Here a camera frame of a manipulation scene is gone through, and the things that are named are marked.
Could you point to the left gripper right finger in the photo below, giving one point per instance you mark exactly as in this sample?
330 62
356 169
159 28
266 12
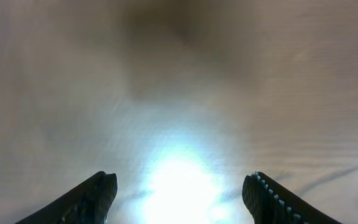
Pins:
271 203

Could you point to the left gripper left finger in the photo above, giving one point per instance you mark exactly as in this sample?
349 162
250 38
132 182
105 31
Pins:
87 203

